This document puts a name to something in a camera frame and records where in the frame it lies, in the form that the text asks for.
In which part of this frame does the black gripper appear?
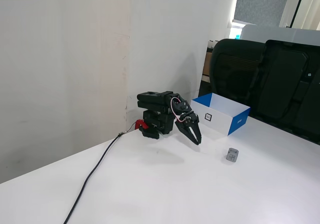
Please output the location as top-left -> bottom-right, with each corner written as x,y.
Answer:
174,110 -> 202,145

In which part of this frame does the small gray block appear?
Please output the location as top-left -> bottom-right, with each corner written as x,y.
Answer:
224,147 -> 240,164

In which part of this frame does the blue and white cardboard box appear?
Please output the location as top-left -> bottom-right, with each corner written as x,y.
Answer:
191,92 -> 252,137

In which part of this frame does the red and black table clamp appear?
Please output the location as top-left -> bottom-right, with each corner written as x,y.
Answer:
134,119 -> 161,140

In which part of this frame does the black mesh office chair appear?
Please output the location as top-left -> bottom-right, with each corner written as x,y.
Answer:
209,38 -> 267,117

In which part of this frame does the black plastic chair back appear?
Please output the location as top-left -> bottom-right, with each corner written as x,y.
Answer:
249,39 -> 320,146

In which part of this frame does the grey window blind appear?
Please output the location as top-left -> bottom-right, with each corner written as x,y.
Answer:
233,0 -> 293,27

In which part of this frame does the white red servo cable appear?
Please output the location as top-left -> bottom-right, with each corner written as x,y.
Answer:
170,96 -> 185,122

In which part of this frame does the thin red black wire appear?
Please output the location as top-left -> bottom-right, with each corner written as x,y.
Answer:
123,122 -> 138,134

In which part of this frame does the thick black power cable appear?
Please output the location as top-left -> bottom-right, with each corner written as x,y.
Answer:
63,131 -> 126,224

